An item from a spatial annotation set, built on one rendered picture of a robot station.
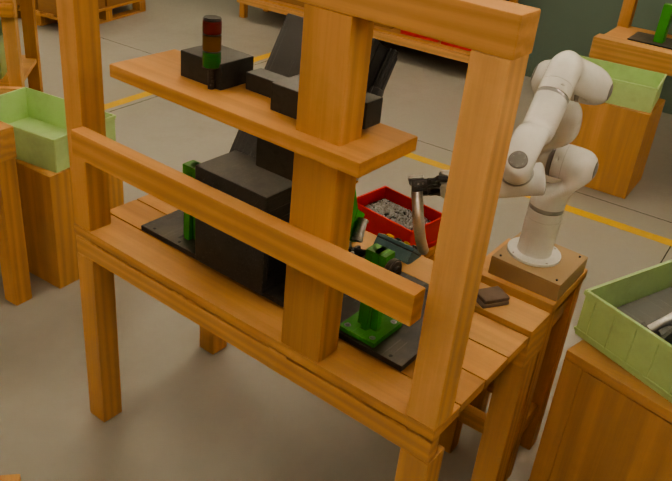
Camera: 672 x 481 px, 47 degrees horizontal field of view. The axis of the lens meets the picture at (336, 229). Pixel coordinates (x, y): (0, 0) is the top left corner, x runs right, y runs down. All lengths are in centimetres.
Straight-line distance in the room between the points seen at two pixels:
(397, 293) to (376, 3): 66
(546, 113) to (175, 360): 214
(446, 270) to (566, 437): 113
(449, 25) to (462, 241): 47
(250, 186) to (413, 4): 88
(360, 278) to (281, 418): 152
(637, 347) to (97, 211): 182
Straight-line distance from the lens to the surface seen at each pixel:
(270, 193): 228
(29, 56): 513
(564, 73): 217
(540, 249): 278
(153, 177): 234
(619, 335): 260
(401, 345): 229
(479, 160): 167
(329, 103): 186
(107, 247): 276
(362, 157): 182
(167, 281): 256
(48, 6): 842
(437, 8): 165
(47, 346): 376
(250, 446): 321
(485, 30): 160
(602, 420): 268
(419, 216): 201
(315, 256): 197
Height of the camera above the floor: 227
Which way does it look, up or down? 29 degrees down
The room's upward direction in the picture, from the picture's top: 6 degrees clockwise
